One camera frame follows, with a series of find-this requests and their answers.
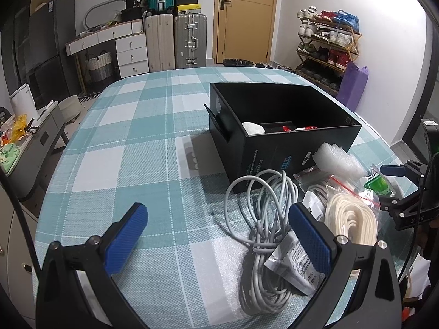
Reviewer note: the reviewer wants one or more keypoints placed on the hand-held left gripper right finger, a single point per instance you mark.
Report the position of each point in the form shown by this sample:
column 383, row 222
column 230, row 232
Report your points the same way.
column 310, row 240

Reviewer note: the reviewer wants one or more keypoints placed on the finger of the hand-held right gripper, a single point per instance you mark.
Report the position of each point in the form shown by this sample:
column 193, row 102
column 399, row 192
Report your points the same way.
column 391, row 170
column 408, row 212

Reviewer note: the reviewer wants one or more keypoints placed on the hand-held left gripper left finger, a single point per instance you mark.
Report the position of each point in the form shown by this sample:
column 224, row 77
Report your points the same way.
column 127, row 236

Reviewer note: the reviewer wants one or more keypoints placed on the green packet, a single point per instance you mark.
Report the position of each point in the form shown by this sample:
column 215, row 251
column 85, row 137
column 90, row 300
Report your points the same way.
column 375, row 183

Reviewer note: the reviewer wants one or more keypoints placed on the white printed plastic packet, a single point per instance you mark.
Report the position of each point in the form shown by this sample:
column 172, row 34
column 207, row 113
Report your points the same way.
column 288, row 267

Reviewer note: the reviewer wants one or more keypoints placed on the clear bag of white shoelaces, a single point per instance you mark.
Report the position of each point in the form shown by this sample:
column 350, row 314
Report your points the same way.
column 349, row 216

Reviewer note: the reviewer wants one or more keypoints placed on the long white foam piece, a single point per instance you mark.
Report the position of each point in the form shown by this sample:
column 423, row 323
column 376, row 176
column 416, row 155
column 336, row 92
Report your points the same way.
column 332, row 161

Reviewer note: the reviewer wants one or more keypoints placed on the black cardboard box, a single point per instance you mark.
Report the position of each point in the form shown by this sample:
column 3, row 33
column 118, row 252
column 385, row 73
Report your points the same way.
column 260, row 150

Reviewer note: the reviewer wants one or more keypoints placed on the purple fabric bag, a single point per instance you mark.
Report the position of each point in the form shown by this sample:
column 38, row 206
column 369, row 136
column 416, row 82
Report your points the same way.
column 355, row 85

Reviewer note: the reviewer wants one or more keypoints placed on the teal checked tablecloth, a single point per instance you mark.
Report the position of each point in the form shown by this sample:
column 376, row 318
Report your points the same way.
column 137, row 144

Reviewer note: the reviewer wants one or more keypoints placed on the red wrapped packet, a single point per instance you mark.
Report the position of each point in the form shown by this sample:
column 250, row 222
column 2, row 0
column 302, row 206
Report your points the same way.
column 301, row 128

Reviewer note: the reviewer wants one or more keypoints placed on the pale grey drawer cabinet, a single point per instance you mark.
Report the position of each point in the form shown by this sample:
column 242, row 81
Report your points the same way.
column 17, row 264

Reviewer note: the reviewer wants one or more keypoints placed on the wooden shoe rack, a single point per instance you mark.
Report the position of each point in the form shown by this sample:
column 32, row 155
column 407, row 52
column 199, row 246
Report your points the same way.
column 355, row 46

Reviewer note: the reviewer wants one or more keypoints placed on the small white foam lump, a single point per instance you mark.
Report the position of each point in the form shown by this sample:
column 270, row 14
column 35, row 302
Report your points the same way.
column 253, row 128

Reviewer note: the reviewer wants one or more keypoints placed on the grey side cabinet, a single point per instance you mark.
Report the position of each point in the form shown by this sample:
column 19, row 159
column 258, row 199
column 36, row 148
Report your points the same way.
column 44, row 133

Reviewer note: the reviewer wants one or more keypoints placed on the green packet pack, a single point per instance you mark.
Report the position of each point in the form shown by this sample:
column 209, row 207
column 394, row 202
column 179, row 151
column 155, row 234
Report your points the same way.
column 8, row 154

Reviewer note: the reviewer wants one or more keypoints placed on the round beige stool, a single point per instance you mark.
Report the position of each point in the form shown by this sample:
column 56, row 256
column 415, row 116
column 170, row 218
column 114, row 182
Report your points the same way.
column 68, row 104

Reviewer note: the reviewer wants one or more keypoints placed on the shoe rack with shoes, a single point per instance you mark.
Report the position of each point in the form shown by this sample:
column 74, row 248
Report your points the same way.
column 329, row 36

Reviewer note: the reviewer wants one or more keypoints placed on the yellow plastic bag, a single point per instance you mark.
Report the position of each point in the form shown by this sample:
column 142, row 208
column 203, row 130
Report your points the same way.
column 19, row 126

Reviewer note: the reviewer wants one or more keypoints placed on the loose shoes pile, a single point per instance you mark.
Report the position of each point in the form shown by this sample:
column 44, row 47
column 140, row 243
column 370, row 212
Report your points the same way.
column 274, row 65

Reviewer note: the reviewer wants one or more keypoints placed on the woven laundry basket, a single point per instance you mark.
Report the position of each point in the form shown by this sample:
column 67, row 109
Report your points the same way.
column 99, row 68

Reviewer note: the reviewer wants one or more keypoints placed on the white air purifier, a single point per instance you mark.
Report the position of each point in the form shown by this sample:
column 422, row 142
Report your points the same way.
column 24, row 99

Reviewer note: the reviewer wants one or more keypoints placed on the white desk with drawers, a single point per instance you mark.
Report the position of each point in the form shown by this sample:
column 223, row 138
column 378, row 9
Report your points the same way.
column 132, row 46

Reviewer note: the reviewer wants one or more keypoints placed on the beige suitcase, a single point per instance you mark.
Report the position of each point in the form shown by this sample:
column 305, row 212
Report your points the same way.
column 159, row 44

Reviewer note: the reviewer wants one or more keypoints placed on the tan wooden door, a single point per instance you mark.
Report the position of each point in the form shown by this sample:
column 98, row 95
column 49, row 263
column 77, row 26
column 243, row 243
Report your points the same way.
column 247, row 24

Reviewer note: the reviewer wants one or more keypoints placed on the silver suitcase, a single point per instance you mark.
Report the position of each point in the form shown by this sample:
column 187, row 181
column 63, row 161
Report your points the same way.
column 190, row 41

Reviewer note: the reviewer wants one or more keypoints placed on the dark glass-door cabinet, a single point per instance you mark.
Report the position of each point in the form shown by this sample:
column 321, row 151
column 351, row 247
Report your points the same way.
column 22, row 48

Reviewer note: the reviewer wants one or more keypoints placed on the grey refrigerator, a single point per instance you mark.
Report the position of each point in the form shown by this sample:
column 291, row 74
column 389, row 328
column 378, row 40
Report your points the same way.
column 51, row 31

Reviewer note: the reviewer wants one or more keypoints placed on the black round container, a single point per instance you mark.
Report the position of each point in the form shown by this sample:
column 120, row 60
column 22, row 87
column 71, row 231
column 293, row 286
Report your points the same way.
column 131, row 14

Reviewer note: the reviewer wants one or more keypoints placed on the arched grey mirror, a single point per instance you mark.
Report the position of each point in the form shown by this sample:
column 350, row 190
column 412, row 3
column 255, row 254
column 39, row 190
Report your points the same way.
column 90, row 12

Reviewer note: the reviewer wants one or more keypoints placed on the black paper bag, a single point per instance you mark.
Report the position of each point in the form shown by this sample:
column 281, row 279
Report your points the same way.
column 133, row 1

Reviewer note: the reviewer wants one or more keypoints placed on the black and yellow shoe box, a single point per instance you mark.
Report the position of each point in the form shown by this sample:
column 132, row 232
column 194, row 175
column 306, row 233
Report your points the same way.
column 188, row 9

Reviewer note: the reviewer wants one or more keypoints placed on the plain black shoe box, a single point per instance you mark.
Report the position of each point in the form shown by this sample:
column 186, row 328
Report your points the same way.
column 187, row 0

